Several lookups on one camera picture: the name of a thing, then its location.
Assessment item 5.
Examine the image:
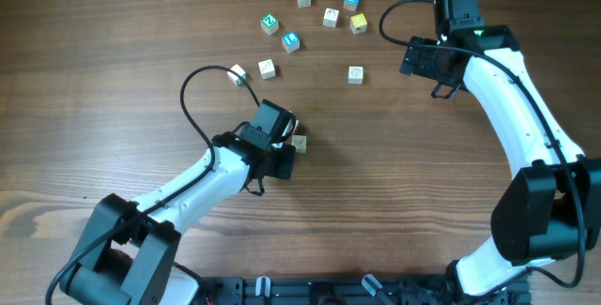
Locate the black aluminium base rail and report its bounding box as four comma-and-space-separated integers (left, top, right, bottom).
194, 274, 532, 305

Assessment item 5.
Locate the wooden block green A side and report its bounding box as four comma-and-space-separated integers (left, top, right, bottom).
227, 64, 248, 86

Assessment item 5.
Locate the yellow K wooden block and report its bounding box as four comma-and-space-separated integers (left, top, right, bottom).
349, 13, 368, 35

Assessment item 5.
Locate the wooden block monkey picture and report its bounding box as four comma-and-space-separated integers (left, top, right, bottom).
323, 8, 339, 28

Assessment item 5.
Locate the wooden block fox picture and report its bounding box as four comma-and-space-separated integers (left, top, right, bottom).
258, 59, 276, 80

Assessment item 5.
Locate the blue L wooden block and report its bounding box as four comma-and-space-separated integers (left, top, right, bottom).
282, 31, 301, 53

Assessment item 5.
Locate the green Z wooden block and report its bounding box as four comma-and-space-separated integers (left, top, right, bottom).
260, 13, 279, 36

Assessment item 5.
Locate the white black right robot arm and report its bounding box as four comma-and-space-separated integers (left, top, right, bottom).
401, 26, 600, 303

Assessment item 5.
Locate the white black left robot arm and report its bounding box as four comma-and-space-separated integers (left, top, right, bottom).
45, 130, 296, 304

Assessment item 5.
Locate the wooden block sketch picture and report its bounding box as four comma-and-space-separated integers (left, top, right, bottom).
291, 134, 307, 153

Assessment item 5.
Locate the wooden block grey drawing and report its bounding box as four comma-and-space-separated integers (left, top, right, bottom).
347, 66, 363, 84

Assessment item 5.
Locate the plain wooden block green side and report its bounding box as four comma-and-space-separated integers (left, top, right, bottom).
292, 120, 300, 135

